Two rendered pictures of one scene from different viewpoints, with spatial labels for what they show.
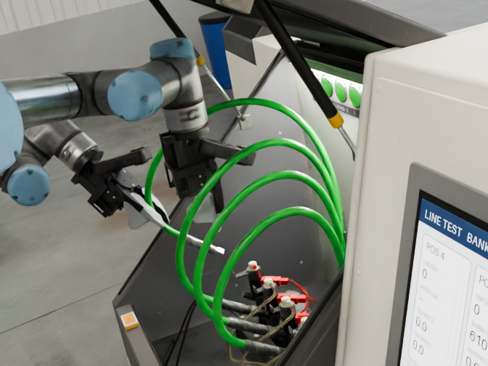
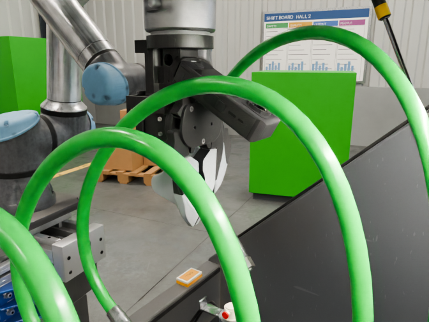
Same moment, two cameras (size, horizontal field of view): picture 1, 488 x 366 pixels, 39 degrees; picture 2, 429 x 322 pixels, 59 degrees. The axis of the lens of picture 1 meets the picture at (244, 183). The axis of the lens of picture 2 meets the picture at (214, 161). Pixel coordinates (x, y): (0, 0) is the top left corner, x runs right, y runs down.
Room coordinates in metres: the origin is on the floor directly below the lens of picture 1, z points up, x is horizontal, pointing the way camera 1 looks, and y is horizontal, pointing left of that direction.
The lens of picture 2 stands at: (0.96, -0.27, 1.39)
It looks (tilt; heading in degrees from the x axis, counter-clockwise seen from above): 15 degrees down; 52
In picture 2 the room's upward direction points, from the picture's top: straight up
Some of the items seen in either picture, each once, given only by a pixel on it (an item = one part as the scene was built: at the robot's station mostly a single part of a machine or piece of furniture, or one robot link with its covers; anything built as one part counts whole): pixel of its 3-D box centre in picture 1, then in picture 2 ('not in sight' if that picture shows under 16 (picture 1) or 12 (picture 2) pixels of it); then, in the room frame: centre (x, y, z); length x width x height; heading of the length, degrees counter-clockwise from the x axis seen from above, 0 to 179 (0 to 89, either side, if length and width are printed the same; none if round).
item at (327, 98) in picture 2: not in sight; (301, 133); (4.15, 2.28, 0.65); 0.95 x 0.86 x 1.30; 125
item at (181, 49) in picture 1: (175, 72); not in sight; (1.19, 0.08, 1.51); 0.09 x 0.08 x 0.11; 151
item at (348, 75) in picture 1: (351, 73); not in sight; (1.29, -0.24, 1.43); 0.54 x 0.03 x 0.02; 17
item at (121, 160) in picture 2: not in sight; (140, 140); (3.18, 4.12, 0.39); 1.20 x 0.85 x 0.79; 39
